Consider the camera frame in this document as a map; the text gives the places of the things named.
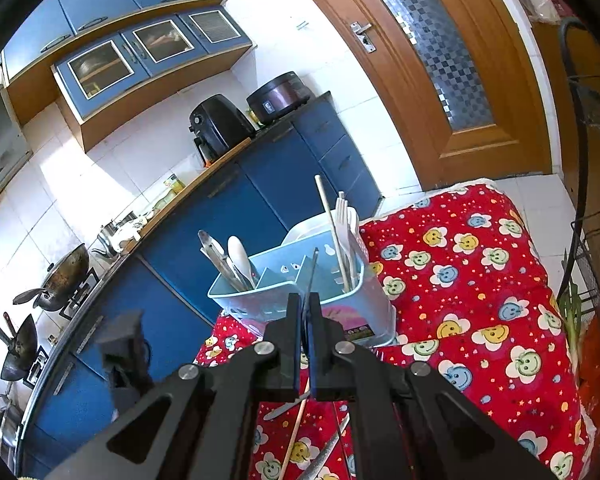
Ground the metal pot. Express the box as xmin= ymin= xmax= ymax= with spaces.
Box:
xmin=0 ymin=392 xmax=23 ymax=451

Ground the light blue utensil holder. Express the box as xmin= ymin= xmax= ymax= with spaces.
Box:
xmin=207 ymin=212 xmax=397 ymax=348

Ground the large black wok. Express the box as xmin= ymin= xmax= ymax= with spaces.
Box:
xmin=12 ymin=242 xmax=91 ymax=313

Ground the red floral tablecloth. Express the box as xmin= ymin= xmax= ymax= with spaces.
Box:
xmin=195 ymin=182 xmax=593 ymax=480

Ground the wooden door with glass panel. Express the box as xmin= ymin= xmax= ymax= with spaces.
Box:
xmin=280 ymin=0 xmax=553 ymax=193

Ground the wooden shelf unit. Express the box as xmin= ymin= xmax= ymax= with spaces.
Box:
xmin=530 ymin=15 xmax=600 ymax=186

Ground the gas stove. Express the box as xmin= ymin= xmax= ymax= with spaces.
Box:
xmin=60 ymin=267 xmax=103 ymax=321

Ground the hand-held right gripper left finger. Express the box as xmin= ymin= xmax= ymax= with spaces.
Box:
xmin=45 ymin=292 xmax=306 ymax=480

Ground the metal fork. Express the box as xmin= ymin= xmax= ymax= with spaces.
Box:
xmin=305 ymin=246 xmax=321 ymax=311
xmin=334 ymin=191 xmax=353 ymax=291

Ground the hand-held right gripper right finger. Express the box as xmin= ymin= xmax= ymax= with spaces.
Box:
xmin=307 ymin=292 xmax=556 ymax=480

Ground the black air fryer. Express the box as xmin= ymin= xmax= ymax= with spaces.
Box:
xmin=189 ymin=95 xmax=256 ymax=166

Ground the blue base cabinet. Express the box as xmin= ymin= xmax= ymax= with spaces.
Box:
xmin=15 ymin=92 xmax=386 ymax=480

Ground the metal kettle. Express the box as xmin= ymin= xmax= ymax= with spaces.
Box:
xmin=90 ymin=220 xmax=126 ymax=261

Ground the metal door handle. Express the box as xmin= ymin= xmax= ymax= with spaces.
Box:
xmin=350 ymin=21 xmax=377 ymax=53

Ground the dark rice cooker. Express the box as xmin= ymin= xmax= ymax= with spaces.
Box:
xmin=246 ymin=74 xmax=315 ymax=126

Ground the wooden chopstick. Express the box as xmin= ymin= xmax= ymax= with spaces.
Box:
xmin=277 ymin=392 xmax=311 ymax=480
xmin=315 ymin=175 xmax=353 ymax=293

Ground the green onion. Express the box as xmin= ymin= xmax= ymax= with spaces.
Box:
xmin=557 ymin=250 xmax=588 ymax=356

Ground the grey range hood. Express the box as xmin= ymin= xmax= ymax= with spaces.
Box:
xmin=0 ymin=80 xmax=33 ymax=221

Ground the small black wok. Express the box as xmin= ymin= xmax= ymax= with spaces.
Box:
xmin=0 ymin=312 xmax=40 ymax=383

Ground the metal utensil handle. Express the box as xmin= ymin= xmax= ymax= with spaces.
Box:
xmin=265 ymin=392 xmax=311 ymax=421

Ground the pale spoon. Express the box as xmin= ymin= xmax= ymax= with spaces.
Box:
xmin=227 ymin=236 xmax=258 ymax=288

